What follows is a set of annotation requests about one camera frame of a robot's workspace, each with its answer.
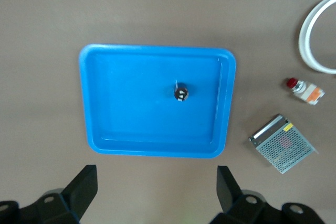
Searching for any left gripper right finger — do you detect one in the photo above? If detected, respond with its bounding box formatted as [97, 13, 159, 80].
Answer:
[209, 165, 284, 224]

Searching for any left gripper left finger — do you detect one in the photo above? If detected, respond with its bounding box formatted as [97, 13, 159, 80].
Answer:
[23, 165, 98, 224]

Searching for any black capacitor with white print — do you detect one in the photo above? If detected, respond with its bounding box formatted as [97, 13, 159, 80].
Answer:
[173, 78, 190, 103]

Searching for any perforated metal power supply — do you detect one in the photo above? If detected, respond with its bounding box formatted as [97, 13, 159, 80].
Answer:
[248, 113, 320, 175]

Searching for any blue plastic tray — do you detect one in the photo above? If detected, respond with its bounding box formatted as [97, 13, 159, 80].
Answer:
[78, 44, 237, 159]

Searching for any orange-white small connector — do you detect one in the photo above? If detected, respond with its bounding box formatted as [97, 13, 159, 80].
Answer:
[285, 77, 326, 106]

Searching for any white plastic arc ring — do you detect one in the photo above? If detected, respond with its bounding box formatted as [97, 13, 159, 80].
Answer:
[298, 0, 336, 74]

